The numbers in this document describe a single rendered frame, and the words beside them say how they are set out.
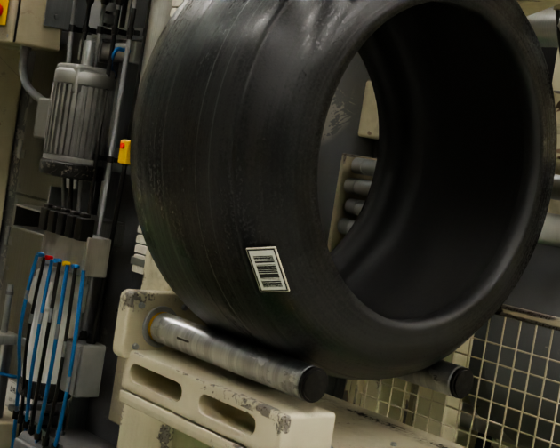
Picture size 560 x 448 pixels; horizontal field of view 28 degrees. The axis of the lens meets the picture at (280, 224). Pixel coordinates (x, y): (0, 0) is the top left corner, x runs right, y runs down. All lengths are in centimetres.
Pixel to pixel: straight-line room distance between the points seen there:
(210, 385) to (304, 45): 47
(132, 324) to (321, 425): 36
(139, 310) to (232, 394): 25
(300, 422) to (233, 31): 48
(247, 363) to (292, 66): 40
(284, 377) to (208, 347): 16
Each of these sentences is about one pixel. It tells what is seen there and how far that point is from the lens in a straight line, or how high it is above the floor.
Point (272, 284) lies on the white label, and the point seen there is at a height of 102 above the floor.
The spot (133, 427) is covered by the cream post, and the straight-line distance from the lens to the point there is 180.
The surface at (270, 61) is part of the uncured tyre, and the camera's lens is 129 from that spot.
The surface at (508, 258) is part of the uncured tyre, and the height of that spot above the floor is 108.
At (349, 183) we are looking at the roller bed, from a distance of 201.
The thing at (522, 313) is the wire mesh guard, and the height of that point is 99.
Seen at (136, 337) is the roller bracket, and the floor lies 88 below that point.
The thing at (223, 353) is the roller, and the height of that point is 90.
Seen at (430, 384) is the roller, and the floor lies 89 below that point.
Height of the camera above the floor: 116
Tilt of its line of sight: 3 degrees down
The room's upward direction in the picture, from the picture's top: 9 degrees clockwise
